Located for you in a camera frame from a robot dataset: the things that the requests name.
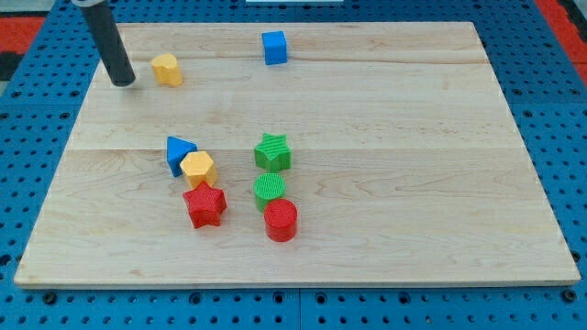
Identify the blue cube block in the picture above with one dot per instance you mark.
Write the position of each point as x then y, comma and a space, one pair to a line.
275, 47

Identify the light wooden board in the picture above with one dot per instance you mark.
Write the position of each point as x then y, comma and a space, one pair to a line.
408, 169

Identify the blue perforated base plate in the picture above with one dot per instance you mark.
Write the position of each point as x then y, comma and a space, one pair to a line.
542, 86

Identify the yellow hexagon block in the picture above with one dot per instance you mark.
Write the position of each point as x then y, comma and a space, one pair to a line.
198, 167

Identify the yellow heart block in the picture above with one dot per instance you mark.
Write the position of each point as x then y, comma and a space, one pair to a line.
166, 70

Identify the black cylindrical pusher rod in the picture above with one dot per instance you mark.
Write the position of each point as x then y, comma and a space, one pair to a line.
103, 29

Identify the red cylinder block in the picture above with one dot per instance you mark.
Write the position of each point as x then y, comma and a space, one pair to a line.
280, 216

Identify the red star block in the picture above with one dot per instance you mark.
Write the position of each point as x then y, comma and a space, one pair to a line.
205, 205

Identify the green cylinder block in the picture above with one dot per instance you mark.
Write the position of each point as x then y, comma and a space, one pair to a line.
268, 187

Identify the green star block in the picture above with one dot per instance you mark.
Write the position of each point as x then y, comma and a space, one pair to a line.
273, 153

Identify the blue triangle block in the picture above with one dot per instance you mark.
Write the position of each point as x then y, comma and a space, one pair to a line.
177, 149

